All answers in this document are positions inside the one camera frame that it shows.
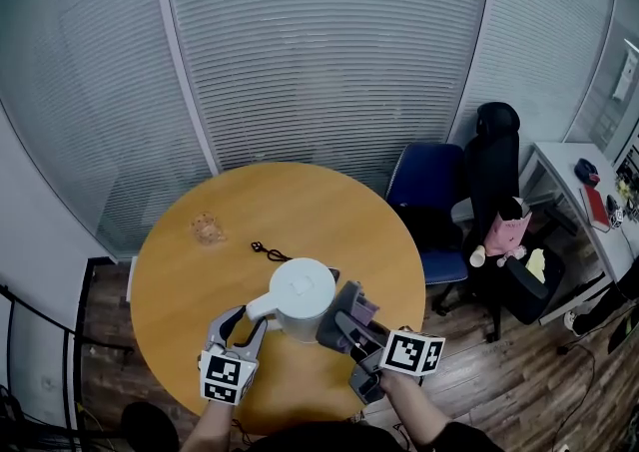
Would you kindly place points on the black metal rack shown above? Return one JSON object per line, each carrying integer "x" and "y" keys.
{"x": 75, "y": 340}

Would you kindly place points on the yellow cloth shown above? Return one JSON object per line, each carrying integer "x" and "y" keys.
{"x": 536, "y": 264}

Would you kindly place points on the black office chair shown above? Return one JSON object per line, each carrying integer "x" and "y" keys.
{"x": 491, "y": 165}

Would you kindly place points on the person's right forearm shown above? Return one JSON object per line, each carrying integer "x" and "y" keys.
{"x": 417, "y": 407}

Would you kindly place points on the pink plush toy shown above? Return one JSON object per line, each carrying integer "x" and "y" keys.
{"x": 511, "y": 233}

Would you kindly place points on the white electric kettle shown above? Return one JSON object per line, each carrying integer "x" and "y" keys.
{"x": 302, "y": 298}

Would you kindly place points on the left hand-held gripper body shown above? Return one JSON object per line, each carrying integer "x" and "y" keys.
{"x": 222, "y": 375}

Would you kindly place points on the white paper cup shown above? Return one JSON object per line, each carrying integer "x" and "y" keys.
{"x": 478, "y": 256}

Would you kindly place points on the person's left forearm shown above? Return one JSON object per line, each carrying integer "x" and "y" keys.
{"x": 212, "y": 427}

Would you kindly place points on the blue chair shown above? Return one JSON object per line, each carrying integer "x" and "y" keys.
{"x": 429, "y": 175}

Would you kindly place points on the clear glass coaster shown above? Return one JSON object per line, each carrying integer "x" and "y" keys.
{"x": 206, "y": 229}

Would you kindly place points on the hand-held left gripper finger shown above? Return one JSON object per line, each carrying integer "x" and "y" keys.
{"x": 219, "y": 325}
{"x": 255, "y": 340}

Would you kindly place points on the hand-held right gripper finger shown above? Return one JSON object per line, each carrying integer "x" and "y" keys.
{"x": 355, "y": 327}

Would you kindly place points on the white shoe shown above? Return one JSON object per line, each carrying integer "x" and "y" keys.
{"x": 571, "y": 322}

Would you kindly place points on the black round stool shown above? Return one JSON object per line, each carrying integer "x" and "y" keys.
{"x": 149, "y": 427}

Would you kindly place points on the red book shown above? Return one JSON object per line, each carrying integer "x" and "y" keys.
{"x": 595, "y": 205}

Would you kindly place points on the person's black shirt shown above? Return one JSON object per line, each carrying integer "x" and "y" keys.
{"x": 359, "y": 440}

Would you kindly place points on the white desk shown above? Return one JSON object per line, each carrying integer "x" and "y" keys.
{"x": 559, "y": 160}

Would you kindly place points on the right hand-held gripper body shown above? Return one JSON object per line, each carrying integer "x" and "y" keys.
{"x": 412, "y": 352}

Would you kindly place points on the dark blue cap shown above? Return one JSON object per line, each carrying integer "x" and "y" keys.
{"x": 586, "y": 169}

